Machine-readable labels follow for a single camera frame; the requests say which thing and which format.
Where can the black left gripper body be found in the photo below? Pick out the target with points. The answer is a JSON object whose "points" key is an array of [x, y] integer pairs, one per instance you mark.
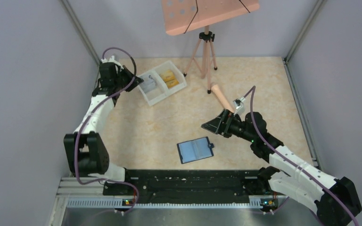
{"points": [[118, 81]]}

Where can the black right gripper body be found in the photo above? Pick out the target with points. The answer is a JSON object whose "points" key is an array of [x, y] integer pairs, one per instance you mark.
{"points": [[236, 127]]}

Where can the blue leather card holder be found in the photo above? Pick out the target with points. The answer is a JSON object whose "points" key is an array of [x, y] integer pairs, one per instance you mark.
{"points": [[195, 150]]}

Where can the yellow card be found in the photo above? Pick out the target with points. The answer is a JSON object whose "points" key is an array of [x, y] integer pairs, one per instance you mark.
{"points": [[171, 83], [167, 76]]}

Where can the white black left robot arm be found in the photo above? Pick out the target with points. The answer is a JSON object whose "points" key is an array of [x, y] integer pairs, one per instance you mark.
{"points": [[85, 150]]}

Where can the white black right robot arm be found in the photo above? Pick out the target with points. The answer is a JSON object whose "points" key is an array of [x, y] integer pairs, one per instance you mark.
{"points": [[334, 201]]}

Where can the silver card in tray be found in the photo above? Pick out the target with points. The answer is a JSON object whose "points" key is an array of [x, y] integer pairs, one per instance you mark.
{"points": [[148, 84]]}

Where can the yellow card in tray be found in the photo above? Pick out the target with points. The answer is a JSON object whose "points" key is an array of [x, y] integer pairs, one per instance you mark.
{"points": [[167, 76]]}

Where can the pink cylindrical tube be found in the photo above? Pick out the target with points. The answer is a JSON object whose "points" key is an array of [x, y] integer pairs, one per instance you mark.
{"points": [[221, 97]]}

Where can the white two-compartment plastic tray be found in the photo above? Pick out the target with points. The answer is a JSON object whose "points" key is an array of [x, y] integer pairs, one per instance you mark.
{"points": [[161, 91]]}

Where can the pink tripod music stand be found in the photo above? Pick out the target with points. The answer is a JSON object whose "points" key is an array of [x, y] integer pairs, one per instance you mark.
{"points": [[183, 16]]}

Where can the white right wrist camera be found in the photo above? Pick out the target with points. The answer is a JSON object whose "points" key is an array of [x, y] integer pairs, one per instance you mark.
{"points": [[239, 105]]}

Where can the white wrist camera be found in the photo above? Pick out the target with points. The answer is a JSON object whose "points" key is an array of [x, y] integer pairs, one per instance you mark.
{"points": [[239, 105], [113, 60]]}

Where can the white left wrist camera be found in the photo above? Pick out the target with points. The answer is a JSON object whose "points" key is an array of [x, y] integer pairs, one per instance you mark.
{"points": [[113, 60]]}

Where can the aluminium frame rail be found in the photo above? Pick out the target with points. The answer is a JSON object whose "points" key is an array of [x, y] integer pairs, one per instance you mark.
{"points": [[71, 194]]}

